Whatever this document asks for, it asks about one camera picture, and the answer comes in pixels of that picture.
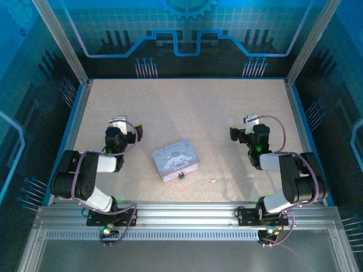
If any cartoon dog tin box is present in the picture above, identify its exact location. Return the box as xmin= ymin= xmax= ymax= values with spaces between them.
xmin=152 ymin=138 xmax=200 ymax=182

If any left LED circuit board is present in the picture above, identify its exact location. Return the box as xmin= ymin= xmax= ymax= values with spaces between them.
xmin=99 ymin=225 xmax=120 ymax=238

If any led circuit board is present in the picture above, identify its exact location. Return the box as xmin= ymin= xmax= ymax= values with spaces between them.
xmin=99 ymin=225 xmax=120 ymax=238
xmin=257 ymin=228 xmax=281 ymax=241

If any right LED circuit board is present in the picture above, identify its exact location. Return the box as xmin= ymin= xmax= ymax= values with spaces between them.
xmin=257 ymin=228 xmax=281 ymax=241

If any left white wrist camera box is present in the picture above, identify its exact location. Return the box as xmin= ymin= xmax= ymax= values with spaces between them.
xmin=109 ymin=115 xmax=128 ymax=135

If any aluminium side rail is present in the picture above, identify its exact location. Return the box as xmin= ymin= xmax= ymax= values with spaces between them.
xmin=47 ymin=80 xmax=94 ymax=206
xmin=284 ymin=79 xmax=328 ymax=206

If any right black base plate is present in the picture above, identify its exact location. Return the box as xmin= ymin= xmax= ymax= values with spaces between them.
xmin=236 ymin=207 xmax=290 ymax=227

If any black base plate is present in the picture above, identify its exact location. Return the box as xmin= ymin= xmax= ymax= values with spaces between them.
xmin=236 ymin=207 xmax=290 ymax=227
xmin=86 ymin=207 xmax=138 ymax=227

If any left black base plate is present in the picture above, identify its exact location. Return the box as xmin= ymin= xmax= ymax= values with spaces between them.
xmin=86 ymin=207 xmax=138 ymax=227

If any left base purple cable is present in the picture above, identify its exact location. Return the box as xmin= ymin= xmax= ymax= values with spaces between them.
xmin=99 ymin=204 xmax=139 ymax=248

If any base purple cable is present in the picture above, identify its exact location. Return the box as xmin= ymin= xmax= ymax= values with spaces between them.
xmin=99 ymin=204 xmax=139 ymax=248
xmin=259 ymin=211 xmax=296 ymax=248

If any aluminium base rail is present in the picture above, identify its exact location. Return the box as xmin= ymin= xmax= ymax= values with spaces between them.
xmin=33 ymin=200 xmax=343 ymax=231

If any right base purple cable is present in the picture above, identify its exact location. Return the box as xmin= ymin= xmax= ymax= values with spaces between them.
xmin=259 ymin=211 xmax=296 ymax=248

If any slotted grey cable duct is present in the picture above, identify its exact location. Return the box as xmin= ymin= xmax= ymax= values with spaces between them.
xmin=44 ymin=229 xmax=333 ymax=242

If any aluminium corner post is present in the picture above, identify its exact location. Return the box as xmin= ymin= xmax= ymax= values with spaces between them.
xmin=285 ymin=0 xmax=343 ymax=87
xmin=30 ymin=0 xmax=92 ymax=86

